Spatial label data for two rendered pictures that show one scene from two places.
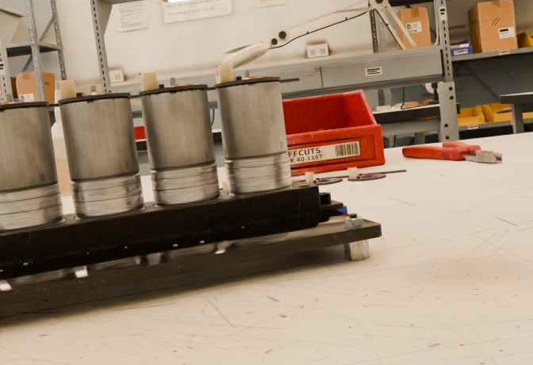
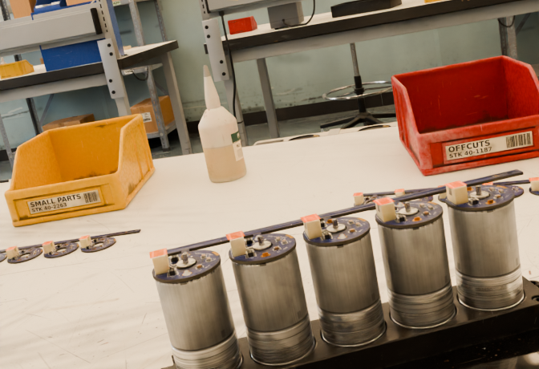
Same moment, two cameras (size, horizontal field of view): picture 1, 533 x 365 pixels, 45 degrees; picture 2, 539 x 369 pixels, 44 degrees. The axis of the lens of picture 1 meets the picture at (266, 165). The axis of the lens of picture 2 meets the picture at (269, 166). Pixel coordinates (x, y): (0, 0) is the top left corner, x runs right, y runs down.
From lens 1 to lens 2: 0.11 m
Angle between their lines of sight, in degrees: 14
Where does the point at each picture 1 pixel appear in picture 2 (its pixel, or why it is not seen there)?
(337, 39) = not seen: outside the picture
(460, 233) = not seen: outside the picture
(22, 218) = (285, 354)
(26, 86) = not seen: outside the picture
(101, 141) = (351, 281)
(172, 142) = (415, 273)
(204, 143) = (443, 269)
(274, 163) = (511, 281)
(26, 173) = (286, 315)
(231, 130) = (468, 251)
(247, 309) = not seen: outside the picture
